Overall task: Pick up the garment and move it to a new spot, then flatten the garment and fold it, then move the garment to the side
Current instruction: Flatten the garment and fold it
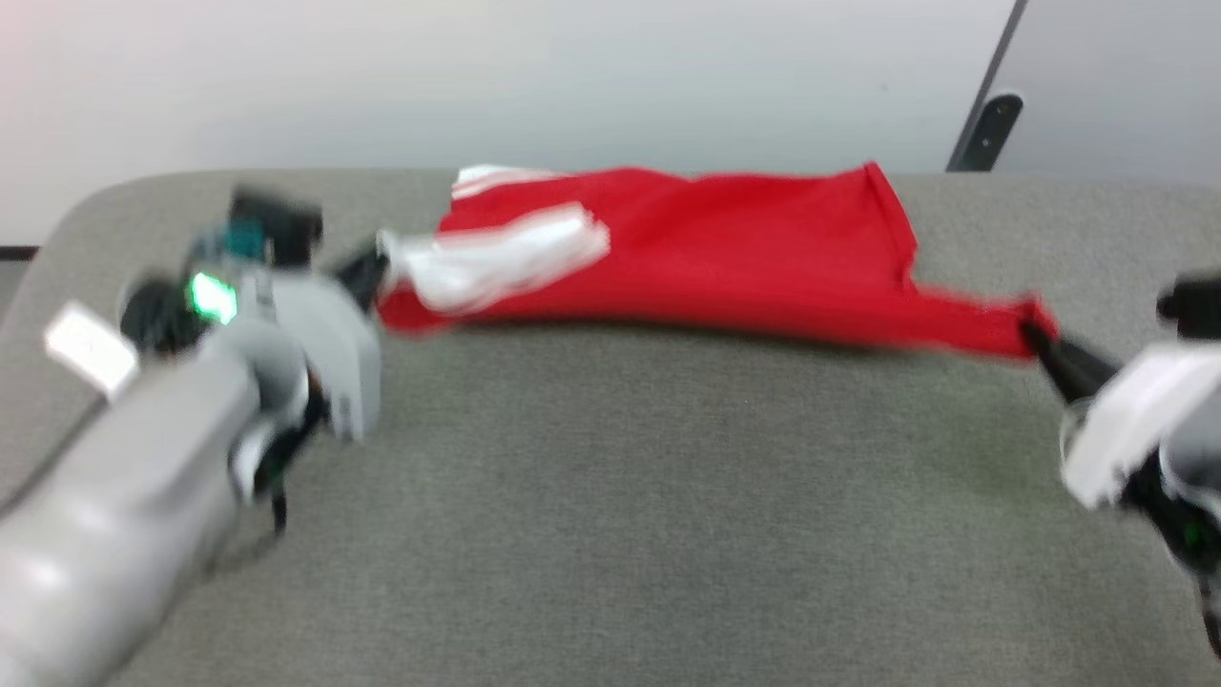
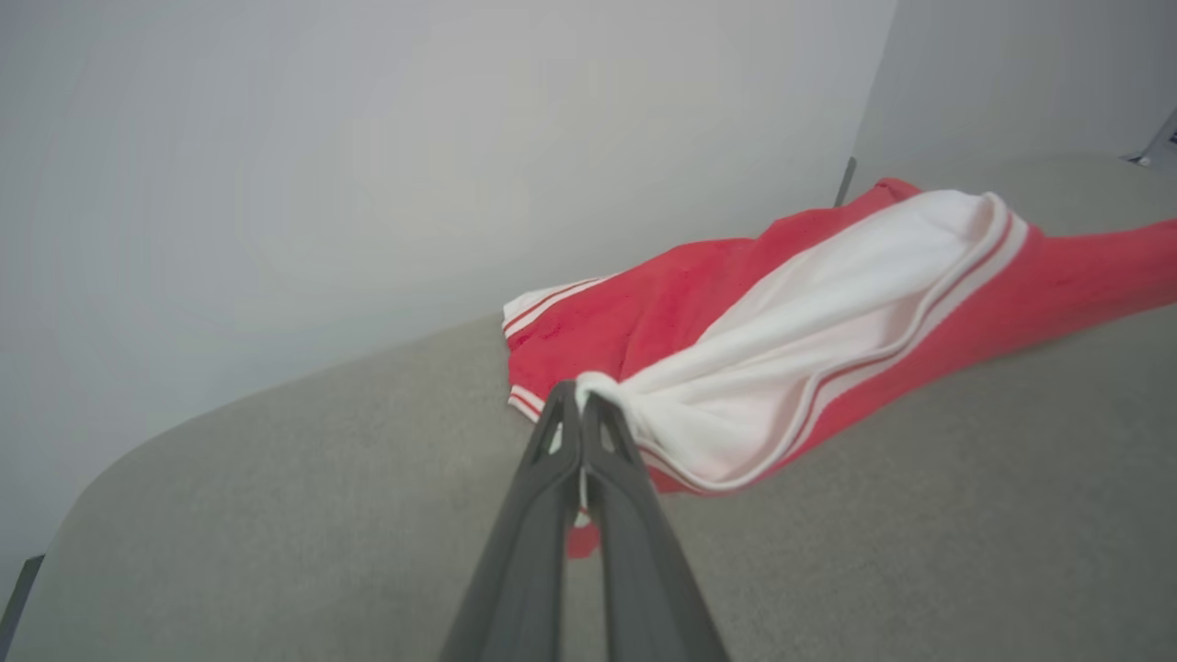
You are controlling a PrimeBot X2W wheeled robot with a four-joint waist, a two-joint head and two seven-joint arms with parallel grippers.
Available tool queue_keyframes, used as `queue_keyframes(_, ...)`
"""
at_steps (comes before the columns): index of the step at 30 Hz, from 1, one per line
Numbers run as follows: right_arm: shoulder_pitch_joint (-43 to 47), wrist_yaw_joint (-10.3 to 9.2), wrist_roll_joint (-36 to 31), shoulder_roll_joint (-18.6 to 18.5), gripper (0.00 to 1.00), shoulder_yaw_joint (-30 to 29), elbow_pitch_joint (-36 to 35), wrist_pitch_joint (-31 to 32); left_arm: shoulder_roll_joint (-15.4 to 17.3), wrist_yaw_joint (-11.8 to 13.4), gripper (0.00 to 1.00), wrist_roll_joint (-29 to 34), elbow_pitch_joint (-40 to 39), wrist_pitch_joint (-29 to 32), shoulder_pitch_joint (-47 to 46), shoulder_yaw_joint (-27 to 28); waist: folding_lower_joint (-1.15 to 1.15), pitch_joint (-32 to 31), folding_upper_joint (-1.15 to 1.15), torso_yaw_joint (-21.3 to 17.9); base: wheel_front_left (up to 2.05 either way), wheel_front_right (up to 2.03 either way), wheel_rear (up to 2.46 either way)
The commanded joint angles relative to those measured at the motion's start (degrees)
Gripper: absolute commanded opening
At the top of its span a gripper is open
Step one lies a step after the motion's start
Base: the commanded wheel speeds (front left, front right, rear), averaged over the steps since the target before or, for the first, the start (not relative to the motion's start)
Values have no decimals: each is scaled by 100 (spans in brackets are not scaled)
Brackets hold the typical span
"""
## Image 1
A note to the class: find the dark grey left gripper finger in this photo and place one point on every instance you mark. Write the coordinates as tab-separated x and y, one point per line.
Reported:
367	291
362	262

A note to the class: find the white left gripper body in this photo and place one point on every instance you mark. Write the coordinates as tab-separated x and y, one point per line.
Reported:
334	353

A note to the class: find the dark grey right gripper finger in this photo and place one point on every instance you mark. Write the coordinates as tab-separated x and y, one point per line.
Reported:
1083	361
1064	377

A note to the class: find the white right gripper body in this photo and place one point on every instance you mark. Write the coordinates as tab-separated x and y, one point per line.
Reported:
1135	420

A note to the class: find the red garment with white stripes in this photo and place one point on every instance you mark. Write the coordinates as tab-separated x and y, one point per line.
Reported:
725	258

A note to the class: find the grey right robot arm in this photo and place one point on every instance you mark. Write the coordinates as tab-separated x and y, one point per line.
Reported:
1192	477

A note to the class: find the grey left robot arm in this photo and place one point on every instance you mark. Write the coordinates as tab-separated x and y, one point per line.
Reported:
114	515

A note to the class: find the white paper label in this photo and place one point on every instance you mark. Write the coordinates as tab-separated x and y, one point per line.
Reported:
91	348

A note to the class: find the black baseboard strip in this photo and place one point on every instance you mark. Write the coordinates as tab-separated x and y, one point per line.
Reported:
14	253

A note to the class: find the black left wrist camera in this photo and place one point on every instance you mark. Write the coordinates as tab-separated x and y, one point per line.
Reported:
277	224

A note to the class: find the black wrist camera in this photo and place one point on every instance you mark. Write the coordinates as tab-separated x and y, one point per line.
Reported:
1192	305
277	224

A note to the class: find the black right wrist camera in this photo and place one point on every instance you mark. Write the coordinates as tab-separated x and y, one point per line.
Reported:
1192	305

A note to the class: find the black wall strip bracket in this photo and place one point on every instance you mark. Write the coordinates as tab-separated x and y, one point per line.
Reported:
997	124

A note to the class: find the grey vertical wall strip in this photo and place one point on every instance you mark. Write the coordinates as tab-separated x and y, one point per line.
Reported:
998	57

